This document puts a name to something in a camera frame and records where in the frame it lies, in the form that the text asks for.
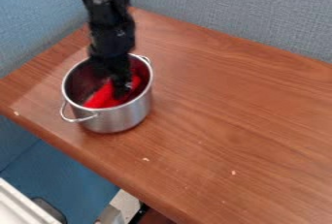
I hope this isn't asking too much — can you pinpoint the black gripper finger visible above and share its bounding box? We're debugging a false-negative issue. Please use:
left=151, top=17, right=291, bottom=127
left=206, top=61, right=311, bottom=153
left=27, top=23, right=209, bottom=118
left=107, top=56, right=133, bottom=99
left=88, top=56, right=109, bottom=78

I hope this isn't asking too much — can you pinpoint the red block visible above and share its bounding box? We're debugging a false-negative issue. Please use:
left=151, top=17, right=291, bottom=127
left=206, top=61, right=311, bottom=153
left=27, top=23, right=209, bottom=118
left=83, top=75, right=142, bottom=109

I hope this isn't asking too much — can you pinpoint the stainless steel pot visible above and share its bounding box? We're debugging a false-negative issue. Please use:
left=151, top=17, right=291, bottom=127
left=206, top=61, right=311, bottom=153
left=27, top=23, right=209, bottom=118
left=60, top=54, right=154, bottom=134

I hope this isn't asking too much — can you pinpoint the table leg frame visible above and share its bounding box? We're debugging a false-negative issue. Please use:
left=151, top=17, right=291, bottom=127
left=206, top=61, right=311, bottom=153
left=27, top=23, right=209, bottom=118
left=95, top=188, right=174, bottom=224

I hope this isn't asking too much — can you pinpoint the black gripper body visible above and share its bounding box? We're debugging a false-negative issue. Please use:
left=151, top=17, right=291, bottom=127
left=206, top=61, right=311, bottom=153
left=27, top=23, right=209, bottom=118
left=88, top=17, right=135, bottom=63

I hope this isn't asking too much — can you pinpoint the dark chair part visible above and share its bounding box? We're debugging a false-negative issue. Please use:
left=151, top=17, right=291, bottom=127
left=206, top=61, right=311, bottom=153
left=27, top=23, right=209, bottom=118
left=31, top=197, right=67, bottom=224

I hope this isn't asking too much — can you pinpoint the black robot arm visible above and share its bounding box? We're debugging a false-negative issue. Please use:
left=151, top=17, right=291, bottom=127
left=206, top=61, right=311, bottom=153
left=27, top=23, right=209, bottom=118
left=82, top=0, right=135, bottom=99

